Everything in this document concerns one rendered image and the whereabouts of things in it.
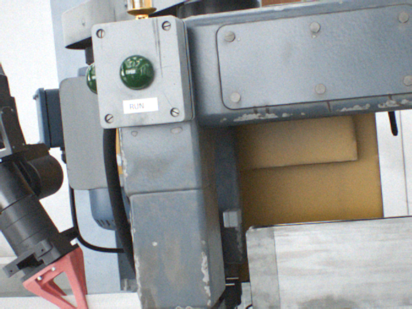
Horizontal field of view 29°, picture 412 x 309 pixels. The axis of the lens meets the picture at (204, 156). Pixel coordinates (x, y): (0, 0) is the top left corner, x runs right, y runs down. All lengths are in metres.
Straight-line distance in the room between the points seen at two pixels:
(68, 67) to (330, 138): 4.89
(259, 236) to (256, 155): 0.12
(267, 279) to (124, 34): 0.34
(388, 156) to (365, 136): 4.90
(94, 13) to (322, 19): 0.47
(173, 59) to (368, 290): 0.36
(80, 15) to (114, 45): 0.47
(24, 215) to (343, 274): 0.37
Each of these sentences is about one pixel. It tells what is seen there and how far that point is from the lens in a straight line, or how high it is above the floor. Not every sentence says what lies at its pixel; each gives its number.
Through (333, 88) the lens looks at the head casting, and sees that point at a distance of 0.72.
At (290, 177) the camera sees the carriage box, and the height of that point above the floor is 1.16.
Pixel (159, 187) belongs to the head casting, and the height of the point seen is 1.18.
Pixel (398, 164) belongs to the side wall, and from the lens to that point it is 5.91.
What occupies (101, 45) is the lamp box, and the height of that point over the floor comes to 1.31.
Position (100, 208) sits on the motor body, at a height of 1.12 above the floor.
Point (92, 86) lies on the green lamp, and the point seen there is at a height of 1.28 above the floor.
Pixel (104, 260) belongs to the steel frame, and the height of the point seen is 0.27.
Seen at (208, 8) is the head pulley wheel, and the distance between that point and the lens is 0.84.
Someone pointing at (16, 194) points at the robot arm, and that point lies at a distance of 0.96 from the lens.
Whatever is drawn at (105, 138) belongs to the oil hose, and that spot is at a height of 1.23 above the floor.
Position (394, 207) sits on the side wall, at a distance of 5.94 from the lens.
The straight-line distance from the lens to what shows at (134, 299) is 0.95.
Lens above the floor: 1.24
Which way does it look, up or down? 3 degrees down
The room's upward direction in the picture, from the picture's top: 5 degrees counter-clockwise
